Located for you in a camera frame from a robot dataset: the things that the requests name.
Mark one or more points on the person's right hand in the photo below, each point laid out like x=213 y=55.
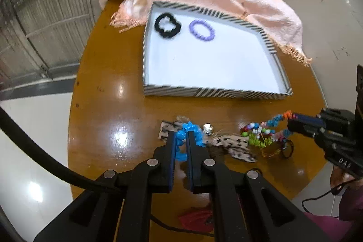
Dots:
x=336 y=178

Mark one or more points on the red satin hair bow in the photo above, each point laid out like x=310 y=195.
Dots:
x=195 y=220

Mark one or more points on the leopard print hair bow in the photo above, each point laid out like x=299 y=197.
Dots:
x=238 y=145

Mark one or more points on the person's maroon clothing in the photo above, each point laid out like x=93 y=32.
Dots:
x=334 y=227

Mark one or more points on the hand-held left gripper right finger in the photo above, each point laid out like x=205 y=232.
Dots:
x=190 y=162

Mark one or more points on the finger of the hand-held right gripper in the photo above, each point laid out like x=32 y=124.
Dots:
x=303 y=128
x=310 y=120

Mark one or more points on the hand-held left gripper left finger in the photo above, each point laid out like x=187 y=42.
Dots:
x=171 y=162

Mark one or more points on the black scrunchie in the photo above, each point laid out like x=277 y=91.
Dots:
x=158 y=28

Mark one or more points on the striped cardboard box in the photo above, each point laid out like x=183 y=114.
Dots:
x=212 y=60

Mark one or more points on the silver faceted bead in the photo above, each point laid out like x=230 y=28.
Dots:
x=208 y=129

